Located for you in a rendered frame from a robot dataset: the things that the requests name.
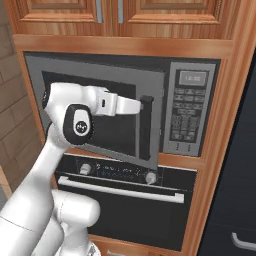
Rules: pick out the wooden cabinet frame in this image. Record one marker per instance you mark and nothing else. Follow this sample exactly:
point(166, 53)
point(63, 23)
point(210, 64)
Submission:
point(213, 150)

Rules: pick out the wooden cupboard door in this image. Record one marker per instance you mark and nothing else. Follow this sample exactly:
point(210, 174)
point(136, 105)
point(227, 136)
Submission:
point(173, 20)
point(63, 20)

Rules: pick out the grey microwave door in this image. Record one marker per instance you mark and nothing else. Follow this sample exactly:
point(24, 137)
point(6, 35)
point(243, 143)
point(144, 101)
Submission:
point(100, 71)

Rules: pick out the white oven knob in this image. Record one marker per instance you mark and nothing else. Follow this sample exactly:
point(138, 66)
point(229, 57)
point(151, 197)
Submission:
point(85, 168)
point(151, 178)

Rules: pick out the black oven door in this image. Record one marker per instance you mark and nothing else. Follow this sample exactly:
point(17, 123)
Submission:
point(140, 220)

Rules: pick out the grey microwave oven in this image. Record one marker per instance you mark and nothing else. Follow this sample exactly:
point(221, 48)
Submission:
point(188, 110)

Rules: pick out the black built-in oven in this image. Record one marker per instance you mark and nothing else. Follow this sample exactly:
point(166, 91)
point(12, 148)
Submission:
point(180, 180)

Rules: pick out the black fridge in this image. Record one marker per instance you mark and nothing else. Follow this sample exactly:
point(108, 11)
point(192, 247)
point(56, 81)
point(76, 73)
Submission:
point(233, 166)

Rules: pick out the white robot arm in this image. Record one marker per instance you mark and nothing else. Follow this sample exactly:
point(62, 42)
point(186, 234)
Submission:
point(40, 186)

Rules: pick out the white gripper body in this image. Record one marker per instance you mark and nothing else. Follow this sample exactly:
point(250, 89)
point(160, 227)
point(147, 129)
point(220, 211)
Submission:
point(128, 105)

